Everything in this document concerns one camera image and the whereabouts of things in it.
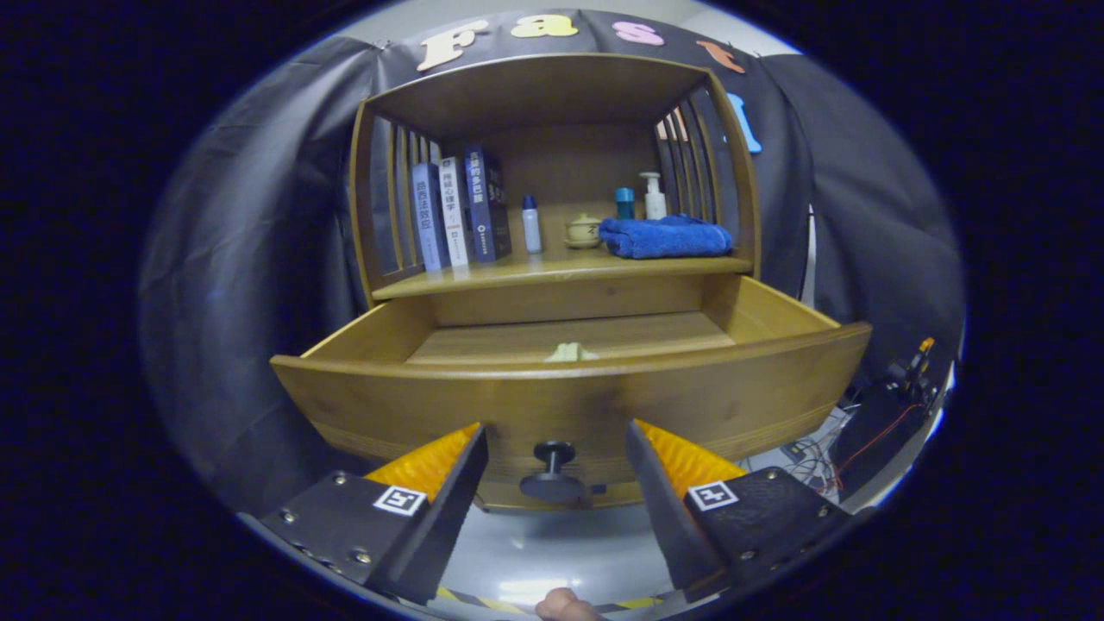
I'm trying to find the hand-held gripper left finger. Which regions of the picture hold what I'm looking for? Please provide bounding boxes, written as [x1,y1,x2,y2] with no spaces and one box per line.
[237,423,489,606]

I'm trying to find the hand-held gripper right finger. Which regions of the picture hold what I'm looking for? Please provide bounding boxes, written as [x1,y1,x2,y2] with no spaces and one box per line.
[625,419,868,602]

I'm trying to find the black drawer knob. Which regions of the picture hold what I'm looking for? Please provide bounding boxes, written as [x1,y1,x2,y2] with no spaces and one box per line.
[519,441,587,505]

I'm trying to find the wooden drawer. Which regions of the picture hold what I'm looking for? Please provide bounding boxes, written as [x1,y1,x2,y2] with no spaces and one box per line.
[270,274,872,510]

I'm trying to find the wooden countertop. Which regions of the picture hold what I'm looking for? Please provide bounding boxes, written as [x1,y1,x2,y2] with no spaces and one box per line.
[371,207,756,301]

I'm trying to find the wooden cabinet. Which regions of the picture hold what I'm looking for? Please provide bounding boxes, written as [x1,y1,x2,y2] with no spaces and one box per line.
[349,53,764,329]

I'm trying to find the blue folded towel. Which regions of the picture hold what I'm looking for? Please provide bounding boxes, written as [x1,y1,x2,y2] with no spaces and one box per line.
[599,215,735,260]

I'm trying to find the beige lidded teacup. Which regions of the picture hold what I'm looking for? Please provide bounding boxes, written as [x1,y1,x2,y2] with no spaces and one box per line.
[565,213,603,250]

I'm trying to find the light blue book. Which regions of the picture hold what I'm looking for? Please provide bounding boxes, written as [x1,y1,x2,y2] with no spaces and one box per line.
[411,162,451,273]

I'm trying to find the white book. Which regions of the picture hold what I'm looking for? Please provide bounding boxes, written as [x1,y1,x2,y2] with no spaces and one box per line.
[438,156,472,268]

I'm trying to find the white pump bottle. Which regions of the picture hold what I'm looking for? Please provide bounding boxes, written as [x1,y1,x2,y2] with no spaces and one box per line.
[639,172,668,221]

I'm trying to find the dark blue book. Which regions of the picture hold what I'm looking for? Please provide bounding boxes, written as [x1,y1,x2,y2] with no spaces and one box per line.
[464,145,512,264]

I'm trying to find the black device with cables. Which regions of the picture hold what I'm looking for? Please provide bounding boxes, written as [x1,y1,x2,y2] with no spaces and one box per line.
[832,336,941,501]

